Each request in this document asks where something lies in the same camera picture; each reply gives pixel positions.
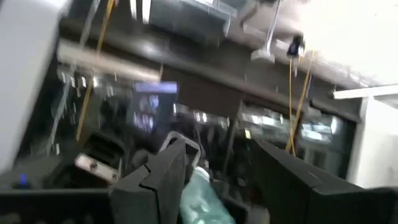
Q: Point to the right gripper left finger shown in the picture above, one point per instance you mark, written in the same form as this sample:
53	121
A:
149	193

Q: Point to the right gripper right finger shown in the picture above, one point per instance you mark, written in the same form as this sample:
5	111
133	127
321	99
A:
295	193

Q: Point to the teal plastic block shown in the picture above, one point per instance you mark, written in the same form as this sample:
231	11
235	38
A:
202	202

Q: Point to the lit computer monitor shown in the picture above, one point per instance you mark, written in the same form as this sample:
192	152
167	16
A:
155	105

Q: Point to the ceiling light strip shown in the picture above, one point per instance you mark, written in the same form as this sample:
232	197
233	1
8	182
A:
363	91
140	9

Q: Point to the white ceiling device on pole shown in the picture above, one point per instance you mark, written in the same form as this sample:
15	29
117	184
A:
262	56

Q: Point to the silver ventilation duct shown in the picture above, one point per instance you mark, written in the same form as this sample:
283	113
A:
192	21

